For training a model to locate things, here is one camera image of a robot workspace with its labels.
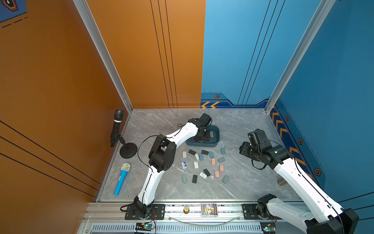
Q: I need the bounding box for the colourful card on rail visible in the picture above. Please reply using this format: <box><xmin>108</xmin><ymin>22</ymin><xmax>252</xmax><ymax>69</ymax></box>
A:
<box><xmin>200</xmin><ymin>203</ymin><xmax>218</xmax><ymax>217</ymax></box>

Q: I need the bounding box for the teal plastic storage box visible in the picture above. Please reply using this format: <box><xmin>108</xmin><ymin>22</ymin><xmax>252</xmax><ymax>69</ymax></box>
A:
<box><xmin>186</xmin><ymin>125</ymin><xmax>220</xmax><ymax>148</ymax></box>

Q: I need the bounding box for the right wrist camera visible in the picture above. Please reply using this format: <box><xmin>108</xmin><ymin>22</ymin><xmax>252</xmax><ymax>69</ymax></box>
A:
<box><xmin>248</xmin><ymin>129</ymin><xmax>269</xmax><ymax>146</ymax></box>

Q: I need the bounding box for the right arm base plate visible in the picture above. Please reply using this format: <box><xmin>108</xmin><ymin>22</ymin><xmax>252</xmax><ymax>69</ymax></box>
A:
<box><xmin>242</xmin><ymin>204</ymin><xmax>262</xmax><ymax>220</ymax></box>

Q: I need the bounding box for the right green circuit board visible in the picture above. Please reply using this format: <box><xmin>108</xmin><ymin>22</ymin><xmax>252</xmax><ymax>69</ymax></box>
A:
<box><xmin>260</xmin><ymin>222</ymin><xmax>276</xmax><ymax>234</ymax></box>

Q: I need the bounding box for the green circuit board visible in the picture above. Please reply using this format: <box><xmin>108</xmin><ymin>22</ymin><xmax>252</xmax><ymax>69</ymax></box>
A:
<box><xmin>260</xmin><ymin>222</ymin><xmax>276</xmax><ymax>234</ymax></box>
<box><xmin>134</xmin><ymin>222</ymin><xmax>156</xmax><ymax>234</ymax></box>

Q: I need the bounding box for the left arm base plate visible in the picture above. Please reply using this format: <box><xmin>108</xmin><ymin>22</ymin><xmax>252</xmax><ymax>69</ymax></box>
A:
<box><xmin>125</xmin><ymin>204</ymin><xmax>166</xmax><ymax>220</ymax></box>

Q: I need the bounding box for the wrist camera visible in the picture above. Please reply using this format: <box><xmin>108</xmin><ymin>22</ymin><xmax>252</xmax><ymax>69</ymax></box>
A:
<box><xmin>248</xmin><ymin>129</ymin><xmax>269</xmax><ymax>146</ymax></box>
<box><xmin>199</xmin><ymin>113</ymin><xmax>212</xmax><ymax>127</ymax></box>

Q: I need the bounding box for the aluminium front rail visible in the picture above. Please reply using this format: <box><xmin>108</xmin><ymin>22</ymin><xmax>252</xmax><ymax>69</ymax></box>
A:
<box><xmin>81</xmin><ymin>201</ymin><xmax>293</xmax><ymax>223</ymax></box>

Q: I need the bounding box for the white eraser low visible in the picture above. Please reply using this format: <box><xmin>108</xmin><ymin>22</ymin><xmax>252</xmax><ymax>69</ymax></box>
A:
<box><xmin>199</xmin><ymin>172</ymin><xmax>207</xmax><ymax>179</ymax></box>

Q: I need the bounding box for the black microphone on stand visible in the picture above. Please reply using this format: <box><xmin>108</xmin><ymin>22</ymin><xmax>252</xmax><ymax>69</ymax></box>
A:
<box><xmin>111</xmin><ymin>109</ymin><xmax>125</xmax><ymax>147</ymax></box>

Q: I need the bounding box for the black eraser bottom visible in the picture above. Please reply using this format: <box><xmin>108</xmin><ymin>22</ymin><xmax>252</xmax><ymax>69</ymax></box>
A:
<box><xmin>192</xmin><ymin>175</ymin><xmax>198</xmax><ymax>183</ymax></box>

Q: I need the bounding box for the brass knob on rail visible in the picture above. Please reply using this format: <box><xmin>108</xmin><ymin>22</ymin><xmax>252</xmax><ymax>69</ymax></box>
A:
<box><xmin>183</xmin><ymin>206</ymin><xmax>190</xmax><ymax>214</ymax></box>

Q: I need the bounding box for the white blue stained eraser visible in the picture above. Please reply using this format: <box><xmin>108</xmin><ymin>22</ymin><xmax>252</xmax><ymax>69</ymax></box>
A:
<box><xmin>181</xmin><ymin>161</ymin><xmax>187</xmax><ymax>169</ymax></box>

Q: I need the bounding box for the blue eraser beside dark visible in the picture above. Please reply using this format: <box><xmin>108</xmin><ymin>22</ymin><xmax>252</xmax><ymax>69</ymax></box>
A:
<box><xmin>208</xmin><ymin>151</ymin><xmax>215</xmax><ymax>159</ymax></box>

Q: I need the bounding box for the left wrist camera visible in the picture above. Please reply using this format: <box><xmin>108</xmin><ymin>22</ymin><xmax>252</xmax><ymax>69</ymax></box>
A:
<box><xmin>199</xmin><ymin>113</ymin><xmax>212</xmax><ymax>127</ymax></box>

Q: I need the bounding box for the black eraser centre low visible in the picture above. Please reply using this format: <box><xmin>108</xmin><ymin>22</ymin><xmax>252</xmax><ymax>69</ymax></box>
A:
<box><xmin>203</xmin><ymin>169</ymin><xmax>211</xmax><ymax>176</ymax></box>

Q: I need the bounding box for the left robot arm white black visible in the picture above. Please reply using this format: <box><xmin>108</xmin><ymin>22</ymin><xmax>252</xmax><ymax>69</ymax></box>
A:
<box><xmin>133</xmin><ymin>114</ymin><xmax>212</xmax><ymax>216</ymax></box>

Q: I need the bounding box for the left green circuit board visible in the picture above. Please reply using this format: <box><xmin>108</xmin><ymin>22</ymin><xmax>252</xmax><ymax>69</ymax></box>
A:
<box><xmin>134</xmin><ymin>222</ymin><xmax>156</xmax><ymax>234</ymax></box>

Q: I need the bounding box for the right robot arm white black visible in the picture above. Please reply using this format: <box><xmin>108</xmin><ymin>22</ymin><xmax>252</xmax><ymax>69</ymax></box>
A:
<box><xmin>239</xmin><ymin>142</ymin><xmax>359</xmax><ymax>234</ymax></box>

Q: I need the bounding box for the black round microphone base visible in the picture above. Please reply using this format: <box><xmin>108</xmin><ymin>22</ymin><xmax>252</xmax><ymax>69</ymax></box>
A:
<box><xmin>119</xmin><ymin>143</ymin><xmax>138</xmax><ymax>159</ymax></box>

